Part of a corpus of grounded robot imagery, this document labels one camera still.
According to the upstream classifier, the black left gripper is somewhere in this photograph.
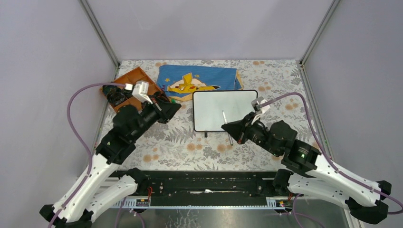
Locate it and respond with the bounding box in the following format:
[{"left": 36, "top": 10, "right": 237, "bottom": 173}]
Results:
[{"left": 131, "top": 95, "right": 182, "bottom": 142}]

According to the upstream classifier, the blue Pikachu cloth bag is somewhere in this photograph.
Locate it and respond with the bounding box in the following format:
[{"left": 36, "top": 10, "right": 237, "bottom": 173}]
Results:
[{"left": 156, "top": 65, "right": 243, "bottom": 101}]

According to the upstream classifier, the dark rolled fabric front left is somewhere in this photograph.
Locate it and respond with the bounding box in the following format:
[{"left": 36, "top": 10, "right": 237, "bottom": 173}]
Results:
[{"left": 107, "top": 92, "right": 132, "bottom": 107}]

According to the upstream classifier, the floral patterned tablecloth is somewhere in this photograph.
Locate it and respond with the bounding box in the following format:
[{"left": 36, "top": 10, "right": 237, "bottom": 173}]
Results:
[{"left": 117, "top": 60, "right": 319, "bottom": 171}]

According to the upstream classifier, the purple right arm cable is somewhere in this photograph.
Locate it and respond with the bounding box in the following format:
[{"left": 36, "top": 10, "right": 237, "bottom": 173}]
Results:
[{"left": 261, "top": 92, "right": 403, "bottom": 215}]

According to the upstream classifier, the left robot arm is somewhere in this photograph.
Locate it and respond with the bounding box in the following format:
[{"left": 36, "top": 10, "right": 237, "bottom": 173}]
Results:
[{"left": 39, "top": 97, "right": 181, "bottom": 228}]

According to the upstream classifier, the dark rolled fabric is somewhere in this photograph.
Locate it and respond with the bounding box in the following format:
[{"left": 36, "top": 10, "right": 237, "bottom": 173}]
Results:
[
  {"left": 107, "top": 92, "right": 132, "bottom": 107},
  {"left": 101, "top": 85, "right": 118, "bottom": 97}
]

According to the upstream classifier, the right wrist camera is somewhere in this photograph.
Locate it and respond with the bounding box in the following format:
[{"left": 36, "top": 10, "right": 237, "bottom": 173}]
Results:
[{"left": 251, "top": 97, "right": 270, "bottom": 124}]

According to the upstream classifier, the dark rolled fabric back left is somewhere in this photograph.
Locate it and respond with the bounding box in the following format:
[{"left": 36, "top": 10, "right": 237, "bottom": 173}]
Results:
[{"left": 101, "top": 85, "right": 118, "bottom": 97}]

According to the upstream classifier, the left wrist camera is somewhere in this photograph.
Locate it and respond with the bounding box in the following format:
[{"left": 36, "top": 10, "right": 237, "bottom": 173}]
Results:
[{"left": 125, "top": 80, "right": 152, "bottom": 104}]

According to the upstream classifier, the white whiteboard black frame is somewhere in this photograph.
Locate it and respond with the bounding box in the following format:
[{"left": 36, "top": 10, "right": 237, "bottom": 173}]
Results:
[{"left": 192, "top": 90, "right": 258, "bottom": 133}]

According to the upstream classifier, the wooden compartment tray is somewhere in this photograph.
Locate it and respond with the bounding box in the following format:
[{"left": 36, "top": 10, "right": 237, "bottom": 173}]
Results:
[{"left": 100, "top": 67, "right": 162, "bottom": 113}]

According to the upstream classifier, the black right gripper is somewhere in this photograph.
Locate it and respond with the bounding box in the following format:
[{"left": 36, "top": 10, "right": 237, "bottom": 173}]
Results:
[{"left": 222, "top": 111, "right": 280, "bottom": 156}]

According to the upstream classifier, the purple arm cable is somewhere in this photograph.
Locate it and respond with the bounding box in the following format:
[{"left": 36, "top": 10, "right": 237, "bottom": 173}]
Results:
[
  {"left": 261, "top": 92, "right": 403, "bottom": 215},
  {"left": 47, "top": 83, "right": 126, "bottom": 228}
]

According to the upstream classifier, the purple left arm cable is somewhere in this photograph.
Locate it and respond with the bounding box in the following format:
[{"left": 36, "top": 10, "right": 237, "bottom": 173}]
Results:
[{"left": 47, "top": 83, "right": 126, "bottom": 228}]

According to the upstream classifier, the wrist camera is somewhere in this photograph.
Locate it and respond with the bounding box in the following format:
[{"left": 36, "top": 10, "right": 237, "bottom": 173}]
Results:
[
  {"left": 125, "top": 80, "right": 152, "bottom": 104},
  {"left": 251, "top": 97, "right": 270, "bottom": 124}
]

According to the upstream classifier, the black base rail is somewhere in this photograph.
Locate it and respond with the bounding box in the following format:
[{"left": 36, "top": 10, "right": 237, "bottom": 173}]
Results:
[{"left": 118, "top": 168, "right": 305, "bottom": 208}]

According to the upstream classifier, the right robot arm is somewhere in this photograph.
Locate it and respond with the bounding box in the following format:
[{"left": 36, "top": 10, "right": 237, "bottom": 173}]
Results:
[{"left": 221, "top": 112, "right": 392, "bottom": 224}]

